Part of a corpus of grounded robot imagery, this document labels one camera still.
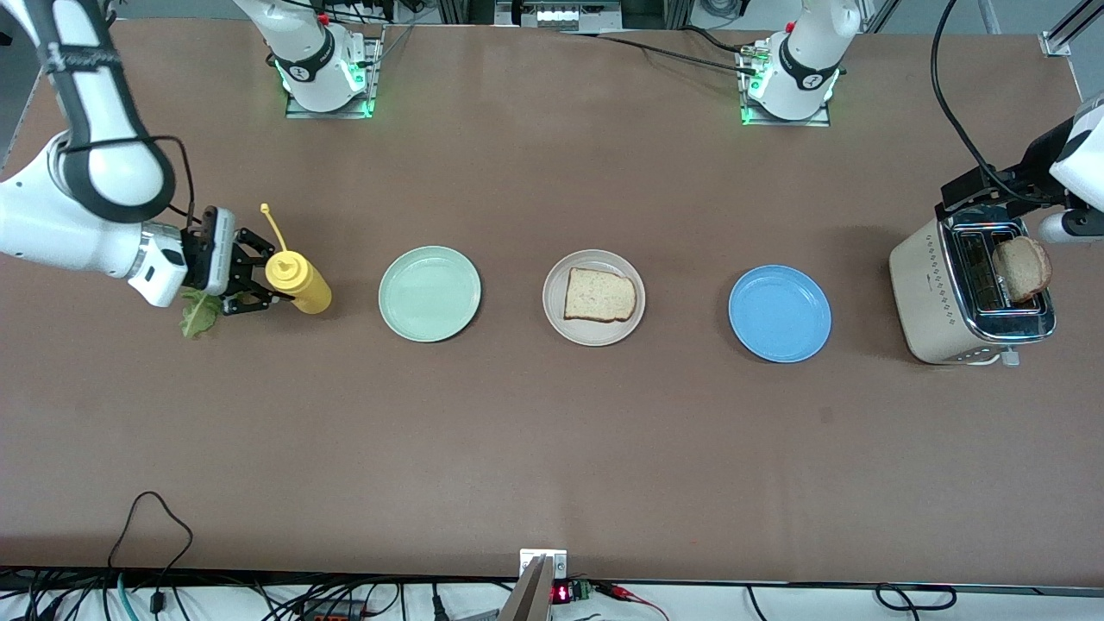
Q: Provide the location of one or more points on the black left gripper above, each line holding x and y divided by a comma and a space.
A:
1031, 164

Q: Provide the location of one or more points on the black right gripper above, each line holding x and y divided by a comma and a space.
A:
197, 259

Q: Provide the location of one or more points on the yellow mustard squeeze bottle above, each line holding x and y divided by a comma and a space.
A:
302, 289

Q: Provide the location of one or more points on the brown bread slice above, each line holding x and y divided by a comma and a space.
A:
599, 295
1025, 269

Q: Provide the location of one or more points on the green lettuce leaf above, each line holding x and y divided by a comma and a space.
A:
197, 319

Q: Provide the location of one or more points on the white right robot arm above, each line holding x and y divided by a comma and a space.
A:
52, 224

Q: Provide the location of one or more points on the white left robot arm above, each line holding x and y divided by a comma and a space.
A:
819, 34

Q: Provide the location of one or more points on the mint green plate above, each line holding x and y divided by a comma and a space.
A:
429, 293

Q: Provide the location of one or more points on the blue plate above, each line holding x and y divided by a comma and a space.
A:
780, 313

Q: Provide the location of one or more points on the beige plate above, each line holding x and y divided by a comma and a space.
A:
595, 336

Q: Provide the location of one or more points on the beige chrome toaster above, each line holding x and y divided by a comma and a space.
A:
927, 302

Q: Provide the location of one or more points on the power unit white lights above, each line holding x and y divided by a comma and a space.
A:
561, 15

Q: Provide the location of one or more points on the circuit board red display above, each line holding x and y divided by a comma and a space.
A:
562, 593

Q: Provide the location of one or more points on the red clip leads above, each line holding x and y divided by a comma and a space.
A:
617, 591

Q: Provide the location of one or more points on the aluminium frame corner bracket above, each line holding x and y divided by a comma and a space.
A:
1056, 43

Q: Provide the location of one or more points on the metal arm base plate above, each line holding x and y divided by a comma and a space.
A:
789, 123
377, 69

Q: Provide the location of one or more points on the small metal bracket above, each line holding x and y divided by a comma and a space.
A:
559, 562

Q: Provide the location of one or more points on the grey camera mount beam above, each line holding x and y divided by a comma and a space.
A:
528, 599

